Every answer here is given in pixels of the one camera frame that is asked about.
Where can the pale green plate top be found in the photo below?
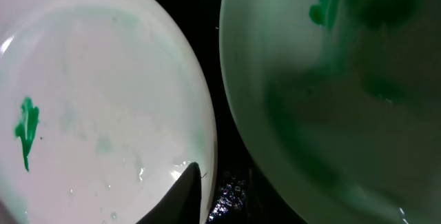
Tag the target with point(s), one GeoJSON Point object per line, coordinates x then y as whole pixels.
{"type": "Point", "coordinates": [338, 103]}

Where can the round black tray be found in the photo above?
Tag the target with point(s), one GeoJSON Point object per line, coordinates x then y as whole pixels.
{"type": "Point", "coordinates": [242, 193]}

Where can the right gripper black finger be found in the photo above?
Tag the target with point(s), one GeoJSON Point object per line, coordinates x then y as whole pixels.
{"type": "Point", "coordinates": [182, 203]}

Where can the white plate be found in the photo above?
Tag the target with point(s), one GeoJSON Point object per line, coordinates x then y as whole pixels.
{"type": "Point", "coordinates": [103, 107]}

